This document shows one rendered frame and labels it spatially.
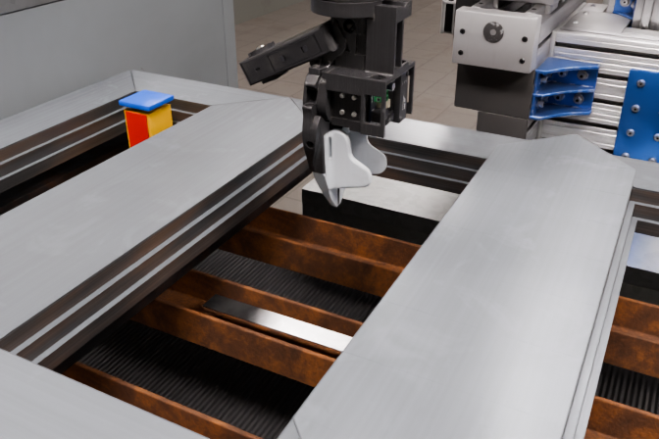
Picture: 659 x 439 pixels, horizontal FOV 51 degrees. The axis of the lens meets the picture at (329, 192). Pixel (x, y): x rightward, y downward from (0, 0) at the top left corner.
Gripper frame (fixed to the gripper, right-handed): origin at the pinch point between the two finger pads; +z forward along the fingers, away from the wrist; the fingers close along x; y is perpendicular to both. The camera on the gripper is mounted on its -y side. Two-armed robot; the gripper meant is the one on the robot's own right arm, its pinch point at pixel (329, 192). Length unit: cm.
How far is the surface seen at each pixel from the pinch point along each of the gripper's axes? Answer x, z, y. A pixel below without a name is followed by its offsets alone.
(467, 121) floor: 258, 93, -57
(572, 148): 36.5, 5.7, 18.4
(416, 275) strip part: -2.1, 5.7, 10.6
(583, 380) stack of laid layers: -7.6, 7.5, 27.4
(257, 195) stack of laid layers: 10.9, 9.3, -16.2
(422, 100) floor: 277, 93, -87
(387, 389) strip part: -17.7, 5.7, 14.2
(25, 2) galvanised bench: 19, -9, -63
